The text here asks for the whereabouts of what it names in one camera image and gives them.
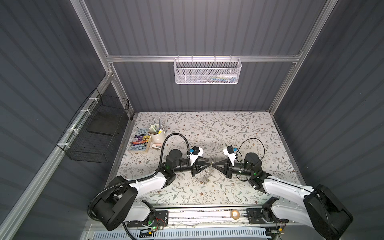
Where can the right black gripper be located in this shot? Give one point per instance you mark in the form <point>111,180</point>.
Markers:
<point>227,164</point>

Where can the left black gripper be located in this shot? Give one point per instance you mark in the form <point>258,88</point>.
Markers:
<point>195,167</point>

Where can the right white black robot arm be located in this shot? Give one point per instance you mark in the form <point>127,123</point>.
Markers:
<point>316,207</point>

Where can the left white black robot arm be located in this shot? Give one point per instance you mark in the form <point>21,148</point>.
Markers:
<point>117,204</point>

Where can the white pen cup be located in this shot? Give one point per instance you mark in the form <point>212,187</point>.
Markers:
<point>157,135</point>

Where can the roll of tape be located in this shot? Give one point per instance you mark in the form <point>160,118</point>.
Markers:
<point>235,214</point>

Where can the colourful paperback book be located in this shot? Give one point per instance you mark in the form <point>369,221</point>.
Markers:
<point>141,141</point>

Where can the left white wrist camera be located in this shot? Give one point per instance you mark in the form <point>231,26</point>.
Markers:
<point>195,153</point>

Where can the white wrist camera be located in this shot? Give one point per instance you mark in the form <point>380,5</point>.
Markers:
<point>195,153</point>
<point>230,152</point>

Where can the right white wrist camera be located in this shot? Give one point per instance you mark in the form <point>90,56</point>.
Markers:
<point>230,152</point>

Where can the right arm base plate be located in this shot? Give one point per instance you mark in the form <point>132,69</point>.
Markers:
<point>261,216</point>

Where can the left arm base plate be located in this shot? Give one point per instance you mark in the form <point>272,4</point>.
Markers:
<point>157,219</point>

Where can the white wire mesh basket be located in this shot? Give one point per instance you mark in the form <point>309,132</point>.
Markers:
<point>207,71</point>

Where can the black wire mesh basket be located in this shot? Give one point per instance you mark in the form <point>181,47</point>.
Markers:
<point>98,130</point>

